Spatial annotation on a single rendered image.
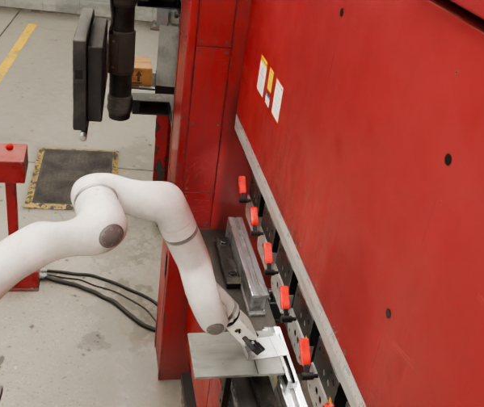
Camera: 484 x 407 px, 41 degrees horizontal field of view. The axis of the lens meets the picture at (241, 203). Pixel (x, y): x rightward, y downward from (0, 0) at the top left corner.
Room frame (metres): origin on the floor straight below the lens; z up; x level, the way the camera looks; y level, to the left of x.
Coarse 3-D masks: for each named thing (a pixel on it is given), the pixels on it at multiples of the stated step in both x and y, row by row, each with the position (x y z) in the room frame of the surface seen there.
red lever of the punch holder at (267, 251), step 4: (264, 244) 1.56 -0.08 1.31; (268, 244) 1.56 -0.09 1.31; (264, 248) 1.55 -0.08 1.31; (268, 248) 1.55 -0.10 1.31; (264, 252) 1.54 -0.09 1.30; (268, 252) 1.54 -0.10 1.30; (264, 256) 1.54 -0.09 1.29; (268, 256) 1.53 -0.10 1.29; (264, 260) 1.53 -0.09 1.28; (268, 260) 1.53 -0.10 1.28; (272, 260) 1.53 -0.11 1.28; (268, 264) 1.52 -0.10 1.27; (268, 268) 1.51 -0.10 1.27; (264, 272) 1.50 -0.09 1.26; (268, 272) 1.50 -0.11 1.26; (272, 272) 1.50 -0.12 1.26; (276, 272) 1.51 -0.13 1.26
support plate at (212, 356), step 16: (192, 336) 1.48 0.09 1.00; (208, 336) 1.49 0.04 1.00; (224, 336) 1.50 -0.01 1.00; (192, 352) 1.41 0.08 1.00; (208, 352) 1.42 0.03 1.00; (224, 352) 1.43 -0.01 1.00; (240, 352) 1.44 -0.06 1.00; (208, 368) 1.36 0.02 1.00; (224, 368) 1.36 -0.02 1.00; (240, 368) 1.37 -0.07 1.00; (272, 368) 1.39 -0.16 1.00
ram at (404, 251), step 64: (256, 0) 2.21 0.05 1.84; (320, 0) 1.60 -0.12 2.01; (384, 0) 1.25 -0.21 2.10; (448, 0) 1.11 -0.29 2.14; (256, 64) 2.09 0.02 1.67; (320, 64) 1.51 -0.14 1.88; (384, 64) 1.19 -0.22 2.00; (448, 64) 0.98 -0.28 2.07; (256, 128) 1.98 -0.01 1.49; (320, 128) 1.43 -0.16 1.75; (384, 128) 1.13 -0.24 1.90; (448, 128) 0.93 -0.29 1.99; (320, 192) 1.35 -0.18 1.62; (384, 192) 1.06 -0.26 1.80; (448, 192) 0.88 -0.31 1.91; (320, 256) 1.27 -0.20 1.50; (384, 256) 1.00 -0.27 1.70; (448, 256) 0.83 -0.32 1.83; (384, 320) 0.94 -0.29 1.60; (448, 320) 0.78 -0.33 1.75; (384, 384) 0.88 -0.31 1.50; (448, 384) 0.73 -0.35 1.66
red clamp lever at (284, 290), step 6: (282, 288) 1.37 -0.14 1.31; (282, 294) 1.35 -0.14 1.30; (288, 294) 1.36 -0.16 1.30; (282, 300) 1.34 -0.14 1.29; (288, 300) 1.35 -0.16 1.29; (282, 306) 1.33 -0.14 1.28; (288, 306) 1.33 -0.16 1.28; (282, 318) 1.31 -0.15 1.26; (288, 318) 1.31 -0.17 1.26; (294, 318) 1.32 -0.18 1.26
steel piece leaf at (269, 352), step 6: (252, 342) 1.49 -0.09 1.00; (264, 342) 1.49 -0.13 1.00; (270, 342) 1.50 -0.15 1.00; (246, 348) 1.46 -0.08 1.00; (270, 348) 1.47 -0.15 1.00; (246, 354) 1.42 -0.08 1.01; (252, 354) 1.44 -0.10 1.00; (264, 354) 1.45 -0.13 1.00; (270, 354) 1.45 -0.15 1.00; (276, 354) 1.45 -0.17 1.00
